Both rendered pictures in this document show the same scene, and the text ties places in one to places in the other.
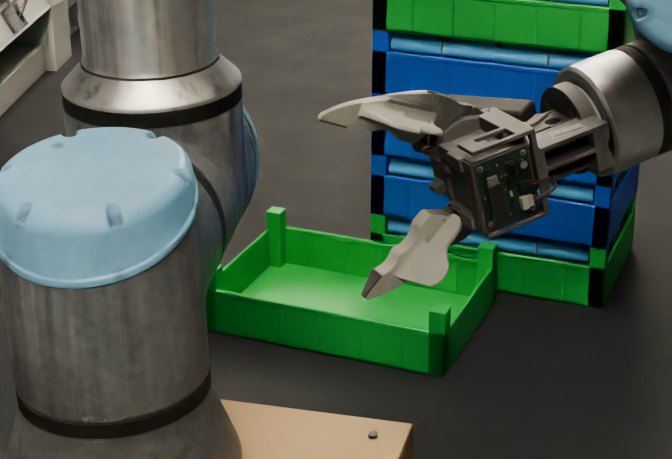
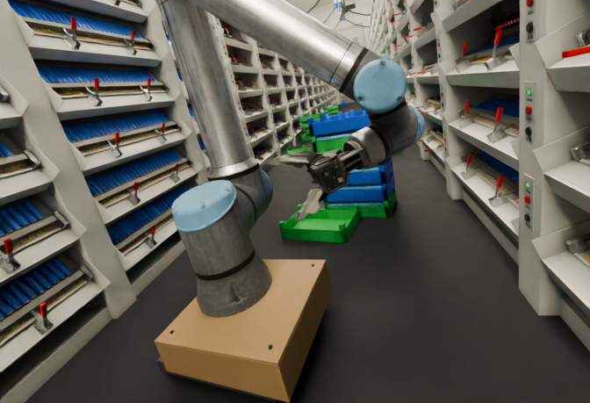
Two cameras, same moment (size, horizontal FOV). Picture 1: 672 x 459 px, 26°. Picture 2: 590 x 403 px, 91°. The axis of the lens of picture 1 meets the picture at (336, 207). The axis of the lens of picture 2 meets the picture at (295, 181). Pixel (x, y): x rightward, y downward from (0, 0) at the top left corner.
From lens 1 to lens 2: 46 cm
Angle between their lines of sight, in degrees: 11
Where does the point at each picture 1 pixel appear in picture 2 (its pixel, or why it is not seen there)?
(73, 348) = (199, 251)
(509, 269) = (363, 211)
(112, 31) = (212, 154)
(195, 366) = (244, 251)
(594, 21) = not seen: hidden behind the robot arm
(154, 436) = (233, 276)
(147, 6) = (220, 144)
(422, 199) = (335, 196)
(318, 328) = (310, 233)
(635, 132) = (374, 151)
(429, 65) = not seen: hidden behind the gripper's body
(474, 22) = (339, 146)
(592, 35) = not seen: hidden behind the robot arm
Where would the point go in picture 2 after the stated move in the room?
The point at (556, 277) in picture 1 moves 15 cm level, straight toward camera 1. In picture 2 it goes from (376, 211) to (375, 226)
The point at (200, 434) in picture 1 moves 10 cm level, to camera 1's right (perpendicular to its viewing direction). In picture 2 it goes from (250, 273) to (291, 268)
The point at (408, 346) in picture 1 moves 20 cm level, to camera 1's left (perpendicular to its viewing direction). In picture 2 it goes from (334, 235) to (286, 242)
